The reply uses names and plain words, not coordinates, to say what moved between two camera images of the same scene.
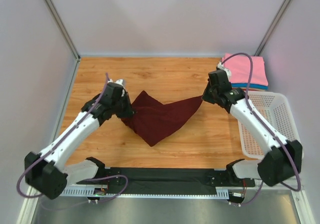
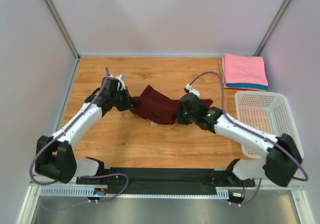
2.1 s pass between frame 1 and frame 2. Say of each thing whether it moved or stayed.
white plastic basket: stayed
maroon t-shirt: moved
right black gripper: moved
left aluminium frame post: stayed
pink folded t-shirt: stayed
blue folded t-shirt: stayed
